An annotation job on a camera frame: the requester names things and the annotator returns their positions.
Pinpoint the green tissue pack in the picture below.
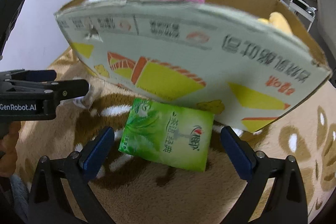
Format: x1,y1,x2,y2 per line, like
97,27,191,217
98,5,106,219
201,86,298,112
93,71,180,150
118,98,214,172

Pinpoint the purple keychain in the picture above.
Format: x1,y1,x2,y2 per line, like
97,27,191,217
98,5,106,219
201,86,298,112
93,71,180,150
72,85,92,109

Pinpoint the person's left hand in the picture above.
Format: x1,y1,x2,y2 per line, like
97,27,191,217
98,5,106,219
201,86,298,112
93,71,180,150
0,121,21,177

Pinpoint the beige patterned blanket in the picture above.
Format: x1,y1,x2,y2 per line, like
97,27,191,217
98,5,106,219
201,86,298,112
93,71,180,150
16,49,335,223

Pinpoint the open cardboard box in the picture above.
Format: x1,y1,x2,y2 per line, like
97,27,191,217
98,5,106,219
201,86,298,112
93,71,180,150
55,0,332,132

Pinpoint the yellow plush toy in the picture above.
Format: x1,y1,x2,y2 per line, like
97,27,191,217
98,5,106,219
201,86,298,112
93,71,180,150
258,12,293,35

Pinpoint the white utility cart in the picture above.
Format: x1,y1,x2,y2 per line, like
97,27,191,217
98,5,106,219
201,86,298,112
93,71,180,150
289,0,317,32

